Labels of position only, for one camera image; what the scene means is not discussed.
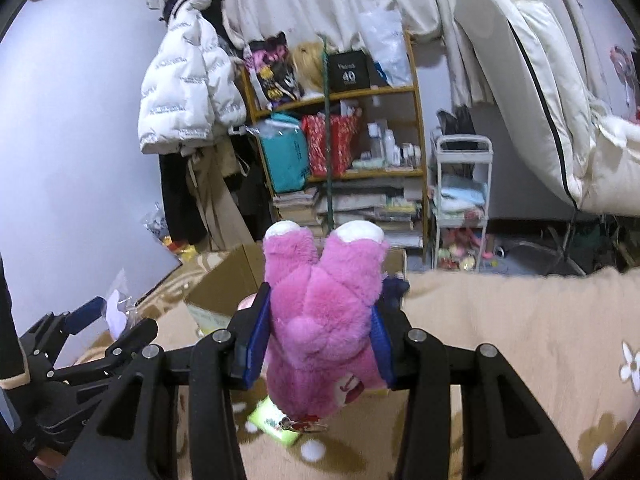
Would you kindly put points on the printed cardboard box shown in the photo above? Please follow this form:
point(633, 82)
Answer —
point(225, 280)

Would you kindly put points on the black hanging garment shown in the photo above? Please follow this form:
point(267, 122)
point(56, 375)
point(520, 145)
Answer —
point(180, 195)

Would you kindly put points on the clear plastic bag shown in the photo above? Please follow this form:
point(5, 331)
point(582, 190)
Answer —
point(390, 45)

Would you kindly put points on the white trolley cart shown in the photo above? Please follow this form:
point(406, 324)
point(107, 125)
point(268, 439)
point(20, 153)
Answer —
point(462, 142)

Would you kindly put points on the teal bag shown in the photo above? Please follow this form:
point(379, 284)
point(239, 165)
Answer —
point(285, 160)

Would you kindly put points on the pile of colourful toys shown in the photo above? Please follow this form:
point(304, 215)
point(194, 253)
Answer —
point(462, 255)

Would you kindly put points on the pink ornament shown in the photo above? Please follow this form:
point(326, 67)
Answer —
point(622, 67)

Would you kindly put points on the pink bear plush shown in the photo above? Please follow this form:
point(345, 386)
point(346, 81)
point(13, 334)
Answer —
point(320, 310)

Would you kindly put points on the beige hanging coat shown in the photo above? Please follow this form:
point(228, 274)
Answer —
point(220, 210)

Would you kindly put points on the pink swiss roll plush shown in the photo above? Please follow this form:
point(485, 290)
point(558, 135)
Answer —
point(247, 304)

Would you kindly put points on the white puffer jacket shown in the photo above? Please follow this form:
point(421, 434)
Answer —
point(180, 85)

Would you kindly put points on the group of white cosmetic bottles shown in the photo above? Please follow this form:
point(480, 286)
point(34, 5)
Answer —
point(390, 147)

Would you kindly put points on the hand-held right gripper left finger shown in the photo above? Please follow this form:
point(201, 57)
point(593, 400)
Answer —
point(255, 340)

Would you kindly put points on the blonde wig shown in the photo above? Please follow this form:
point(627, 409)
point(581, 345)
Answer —
point(310, 65)

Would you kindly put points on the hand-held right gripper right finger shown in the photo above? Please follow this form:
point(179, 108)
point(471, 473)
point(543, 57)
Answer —
point(382, 340)

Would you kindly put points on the black box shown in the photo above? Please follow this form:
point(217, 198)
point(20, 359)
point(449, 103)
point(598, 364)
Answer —
point(350, 75)

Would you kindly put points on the beige flower print blanket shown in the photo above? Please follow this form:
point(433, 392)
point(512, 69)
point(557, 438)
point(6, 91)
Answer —
point(500, 320)

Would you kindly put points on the green pole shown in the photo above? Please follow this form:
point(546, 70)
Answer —
point(329, 160)

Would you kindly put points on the clear plastic wrapper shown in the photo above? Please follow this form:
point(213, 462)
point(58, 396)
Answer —
point(117, 310)

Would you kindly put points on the cream folded mattress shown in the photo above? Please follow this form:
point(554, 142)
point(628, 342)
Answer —
point(515, 60)

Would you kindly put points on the plastic bag of toys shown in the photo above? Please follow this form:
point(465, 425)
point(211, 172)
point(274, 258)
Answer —
point(175, 247)

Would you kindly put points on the green tag with keyring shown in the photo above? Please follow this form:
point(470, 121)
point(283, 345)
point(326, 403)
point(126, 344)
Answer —
point(265, 416)

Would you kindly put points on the stack of books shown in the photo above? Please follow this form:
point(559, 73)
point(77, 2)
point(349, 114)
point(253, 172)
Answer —
point(380, 210)
point(295, 205)

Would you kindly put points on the purple printed bag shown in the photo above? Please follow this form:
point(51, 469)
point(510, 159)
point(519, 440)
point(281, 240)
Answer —
point(272, 75)

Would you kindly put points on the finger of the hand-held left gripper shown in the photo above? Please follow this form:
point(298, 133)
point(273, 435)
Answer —
point(82, 314)
point(130, 341)

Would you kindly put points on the light blue cloth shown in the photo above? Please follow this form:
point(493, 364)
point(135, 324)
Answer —
point(460, 192)

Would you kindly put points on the red gift bag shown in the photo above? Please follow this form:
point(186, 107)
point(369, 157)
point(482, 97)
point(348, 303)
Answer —
point(320, 145)

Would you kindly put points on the wooden shelf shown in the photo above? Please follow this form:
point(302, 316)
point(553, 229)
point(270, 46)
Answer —
point(350, 94)

